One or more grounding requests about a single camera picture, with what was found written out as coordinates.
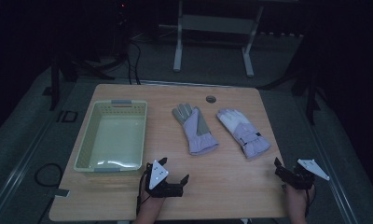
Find black stand with legs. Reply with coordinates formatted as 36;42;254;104
258;34;328;126
43;52;116;112

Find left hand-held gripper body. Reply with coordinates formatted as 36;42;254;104
145;159;185;199

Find lilac glove with white back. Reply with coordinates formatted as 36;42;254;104
216;107;272;160

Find lilac glove with grey palm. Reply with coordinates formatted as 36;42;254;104
171;103;220;157

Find pale green plastic basket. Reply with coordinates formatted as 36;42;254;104
73;99;149;174

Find white metal desk frame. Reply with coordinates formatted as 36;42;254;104
173;0;265;78

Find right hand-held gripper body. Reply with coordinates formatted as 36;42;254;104
273;158;331;191

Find black hanging cables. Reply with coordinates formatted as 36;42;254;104
125;40;143;86

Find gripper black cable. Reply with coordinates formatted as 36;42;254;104
35;162;152;224
304;186;317;217

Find person's left hand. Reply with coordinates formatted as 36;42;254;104
139;190;166;216

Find person's right hand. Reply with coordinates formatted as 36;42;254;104
283;185;316;216

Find dark equipment with red light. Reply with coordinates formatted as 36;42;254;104
114;0;131;63

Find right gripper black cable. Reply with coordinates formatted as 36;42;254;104
304;186;317;217

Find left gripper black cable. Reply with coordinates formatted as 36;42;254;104
35;162;152;224

